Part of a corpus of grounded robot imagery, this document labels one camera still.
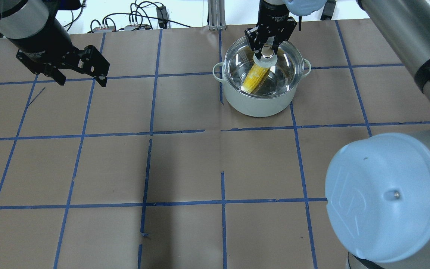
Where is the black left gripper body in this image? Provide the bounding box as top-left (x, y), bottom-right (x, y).
top-left (16, 38), bottom-right (110, 76)

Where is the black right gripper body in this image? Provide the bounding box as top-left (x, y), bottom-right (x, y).
top-left (244, 0), bottom-right (297, 50)

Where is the yellow toy corn cob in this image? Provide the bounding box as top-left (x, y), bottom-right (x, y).
top-left (241, 64), bottom-right (270, 94)

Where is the glass pot lid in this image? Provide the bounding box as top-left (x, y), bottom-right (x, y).
top-left (221, 37), bottom-right (312, 99)

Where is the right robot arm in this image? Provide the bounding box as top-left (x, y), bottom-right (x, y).
top-left (228, 124), bottom-right (430, 269)

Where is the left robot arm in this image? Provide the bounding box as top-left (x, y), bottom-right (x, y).
top-left (0, 0), bottom-right (110, 87)

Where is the pale green steel pot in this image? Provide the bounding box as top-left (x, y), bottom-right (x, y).
top-left (212, 37), bottom-right (311, 118)

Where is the grey electronics box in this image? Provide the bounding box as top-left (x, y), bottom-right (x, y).
top-left (123, 24), bottom-right (153, 31)
top-left (89, 24), bottom-right (114, 33)

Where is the black power adapter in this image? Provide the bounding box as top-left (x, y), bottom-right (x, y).
top-left (156, 6), bottom-right (169, 29)

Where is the aluminium frame post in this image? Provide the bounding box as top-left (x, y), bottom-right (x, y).
top-left (208, 0), bottom-right (227, 31)

